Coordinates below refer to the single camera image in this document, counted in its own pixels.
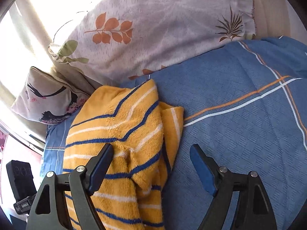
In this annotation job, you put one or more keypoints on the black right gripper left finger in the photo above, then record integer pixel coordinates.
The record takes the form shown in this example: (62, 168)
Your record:
(49, 209)

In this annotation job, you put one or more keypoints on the yellow striped knit sweater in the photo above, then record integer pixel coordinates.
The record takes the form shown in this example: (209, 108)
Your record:
(145, 134)

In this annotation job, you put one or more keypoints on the cream cushion with black silhouette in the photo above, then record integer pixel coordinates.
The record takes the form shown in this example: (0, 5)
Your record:
(47, 99)

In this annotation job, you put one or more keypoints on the blue plaid bed sheet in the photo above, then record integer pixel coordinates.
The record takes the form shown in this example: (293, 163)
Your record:
(245, 105)

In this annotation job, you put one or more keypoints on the beige curtain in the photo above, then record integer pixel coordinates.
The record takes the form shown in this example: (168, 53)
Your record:
(29, 27)

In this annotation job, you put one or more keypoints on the white leaf print pillow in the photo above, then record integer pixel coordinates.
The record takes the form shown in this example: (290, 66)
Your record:
(121, 40)

